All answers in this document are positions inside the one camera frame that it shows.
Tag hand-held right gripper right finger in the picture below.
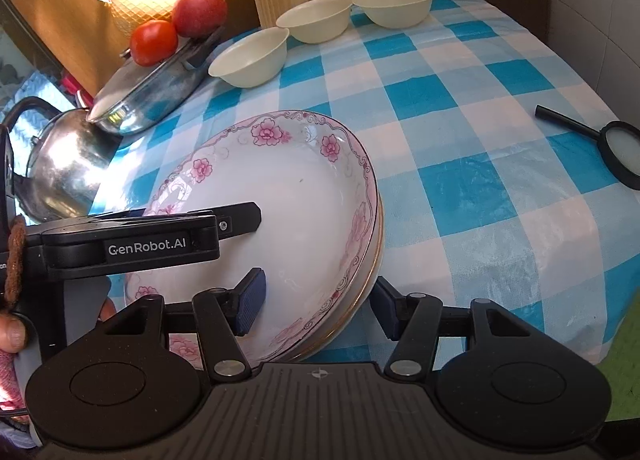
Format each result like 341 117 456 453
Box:
371 276 527 381

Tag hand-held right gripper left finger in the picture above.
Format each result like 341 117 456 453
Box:
101 267 267 383

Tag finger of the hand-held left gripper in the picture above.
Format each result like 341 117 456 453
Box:
90 201 263 241

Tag deep plate with pink flowers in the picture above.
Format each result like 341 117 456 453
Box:
124 110 381 371

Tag plate with red flowers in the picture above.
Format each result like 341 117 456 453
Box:
295 192 386 358

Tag cream bowl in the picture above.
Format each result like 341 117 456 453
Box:
353 0 438 29
208 27 290 89
276 0 354 44

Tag person's left forearm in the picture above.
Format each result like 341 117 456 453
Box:
0 350 27 408

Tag person's left hand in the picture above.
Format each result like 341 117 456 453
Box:
0 297 118 355

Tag steel kettle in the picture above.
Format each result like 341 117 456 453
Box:
0 96 124 224

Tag red plastic item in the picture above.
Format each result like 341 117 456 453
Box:
60 74 96 109

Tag blue foam mat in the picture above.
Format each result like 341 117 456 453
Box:
0 67 76 141

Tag red tomato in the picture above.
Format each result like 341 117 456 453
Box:
130 20 179 67

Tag red apple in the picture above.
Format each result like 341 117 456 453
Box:
172 0 228 38

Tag blue checkered tablecloth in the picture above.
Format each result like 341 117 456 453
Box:
90 0 640 367

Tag wooden cabinet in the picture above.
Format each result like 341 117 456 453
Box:
0 0 557 97

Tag green mat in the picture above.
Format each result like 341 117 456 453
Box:
594 309 640 410

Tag black magnifying glass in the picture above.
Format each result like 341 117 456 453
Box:
535 105 640 190

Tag brown braided cord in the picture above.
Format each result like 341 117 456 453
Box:
1 214 27 302

